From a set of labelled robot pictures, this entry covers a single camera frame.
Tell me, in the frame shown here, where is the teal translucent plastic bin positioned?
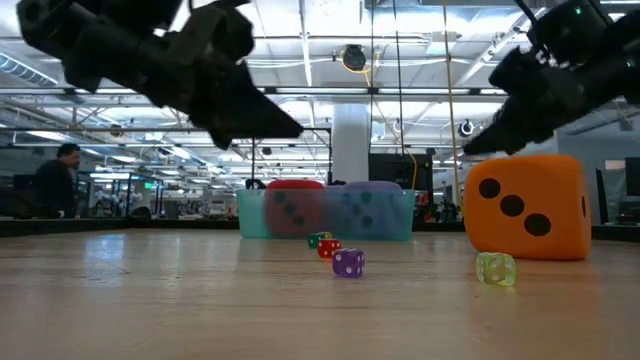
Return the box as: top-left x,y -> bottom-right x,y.
235,188 -> 417,241

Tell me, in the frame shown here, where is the person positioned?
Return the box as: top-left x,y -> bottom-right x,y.
33,143 -> 82,220

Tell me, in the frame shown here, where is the red foam die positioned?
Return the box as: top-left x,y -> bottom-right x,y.
263,179 -> 327,239

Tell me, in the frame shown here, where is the thin yellow reel cable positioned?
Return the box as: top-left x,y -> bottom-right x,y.
339,48 -> 418,192

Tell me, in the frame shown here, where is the black cabinet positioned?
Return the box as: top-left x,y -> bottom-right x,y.
368,152 -> 434,192

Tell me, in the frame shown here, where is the small purple die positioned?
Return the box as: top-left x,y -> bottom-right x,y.
331,247 -> 366,280

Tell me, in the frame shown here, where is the white square pillar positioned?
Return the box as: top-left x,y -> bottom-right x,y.
332,103 -> 372,190

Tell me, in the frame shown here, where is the orange foam die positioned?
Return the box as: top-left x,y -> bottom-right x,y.
463,153 -> 593,261

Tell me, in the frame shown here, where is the small red die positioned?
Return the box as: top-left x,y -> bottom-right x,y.
317,238 -> 343,260

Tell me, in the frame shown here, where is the distant black frame rig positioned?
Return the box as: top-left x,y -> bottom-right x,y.
249,127 -> 334,187

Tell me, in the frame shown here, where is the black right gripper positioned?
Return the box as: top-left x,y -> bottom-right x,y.
462,44 -> 601,156

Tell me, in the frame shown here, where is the hanging black cable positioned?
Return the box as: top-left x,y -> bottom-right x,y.
391,0 -> 407,157

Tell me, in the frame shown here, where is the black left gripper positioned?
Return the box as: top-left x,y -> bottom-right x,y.
149,0 -> 305,151

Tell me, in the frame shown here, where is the small yellow-green die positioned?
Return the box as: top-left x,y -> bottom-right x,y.
474,251 -> 517,288

